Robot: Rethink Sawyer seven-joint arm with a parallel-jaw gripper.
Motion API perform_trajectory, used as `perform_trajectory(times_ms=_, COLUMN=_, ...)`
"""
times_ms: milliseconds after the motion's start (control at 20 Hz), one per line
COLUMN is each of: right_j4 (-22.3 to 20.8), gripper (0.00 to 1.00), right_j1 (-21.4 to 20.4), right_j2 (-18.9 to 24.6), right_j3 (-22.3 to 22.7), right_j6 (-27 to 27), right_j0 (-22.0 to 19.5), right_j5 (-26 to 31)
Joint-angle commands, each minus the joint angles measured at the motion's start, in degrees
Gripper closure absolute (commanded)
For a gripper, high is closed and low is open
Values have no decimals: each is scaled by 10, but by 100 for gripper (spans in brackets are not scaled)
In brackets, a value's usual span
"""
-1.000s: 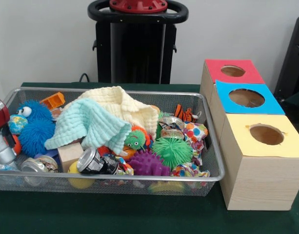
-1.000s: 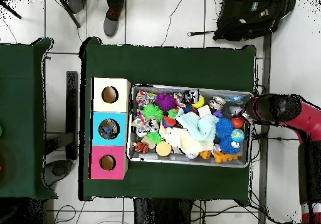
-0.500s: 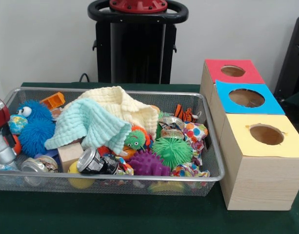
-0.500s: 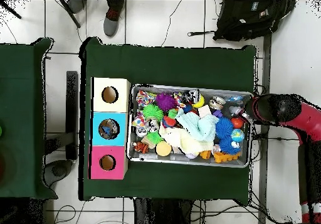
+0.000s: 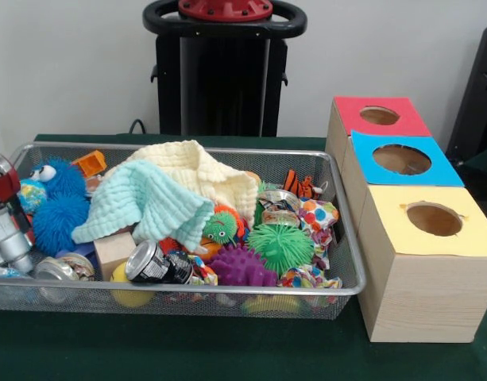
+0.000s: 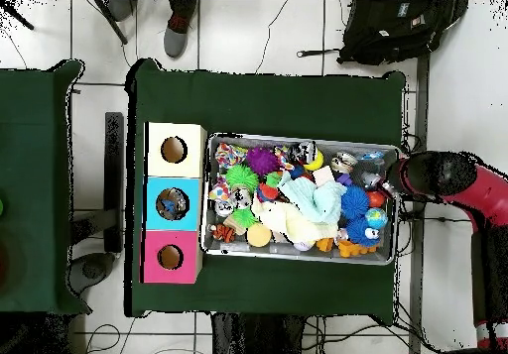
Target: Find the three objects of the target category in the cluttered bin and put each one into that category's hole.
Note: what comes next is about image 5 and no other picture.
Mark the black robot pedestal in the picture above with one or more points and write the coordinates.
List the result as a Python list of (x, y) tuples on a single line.
[(223, 87)]

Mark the orange striped tiger plush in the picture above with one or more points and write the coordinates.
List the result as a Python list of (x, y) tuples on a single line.
[(302, 186)]

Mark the wooden box with three holes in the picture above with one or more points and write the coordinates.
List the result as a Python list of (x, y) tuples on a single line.
[(422, 293)]

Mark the purple spiky rubber ball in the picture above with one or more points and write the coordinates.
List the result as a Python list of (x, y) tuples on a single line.
[(239, 268)]

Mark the green and orange puffer toy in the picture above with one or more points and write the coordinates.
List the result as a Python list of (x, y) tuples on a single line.
[(221, 228)]

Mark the black standing panel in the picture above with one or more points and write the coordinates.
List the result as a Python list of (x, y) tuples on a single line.
[(477, 99)]

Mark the orange plastic tray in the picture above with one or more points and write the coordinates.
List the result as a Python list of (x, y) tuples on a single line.
[(90, 162)]

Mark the crushed black can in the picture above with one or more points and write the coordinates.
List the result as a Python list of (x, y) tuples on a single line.
[(155, 264)]

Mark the mint green cloth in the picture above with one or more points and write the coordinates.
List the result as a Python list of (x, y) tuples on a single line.
[(148, 202)]

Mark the blue fuzzy toy with eyes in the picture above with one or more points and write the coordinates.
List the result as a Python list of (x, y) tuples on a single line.
[(60, 222)]

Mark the clear bottle blue label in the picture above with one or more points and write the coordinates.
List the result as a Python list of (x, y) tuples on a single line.
[(5, 273)]

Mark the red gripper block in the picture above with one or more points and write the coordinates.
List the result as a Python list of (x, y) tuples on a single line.
[(5, 188)]

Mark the green spiky rubber ball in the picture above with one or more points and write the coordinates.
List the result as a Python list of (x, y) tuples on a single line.
[(279, 246)]

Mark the clear mesh bin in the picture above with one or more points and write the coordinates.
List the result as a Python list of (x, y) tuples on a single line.
[(267, 307)]

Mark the cream cloth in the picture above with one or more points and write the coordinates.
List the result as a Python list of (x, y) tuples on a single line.
[(211, 174)]

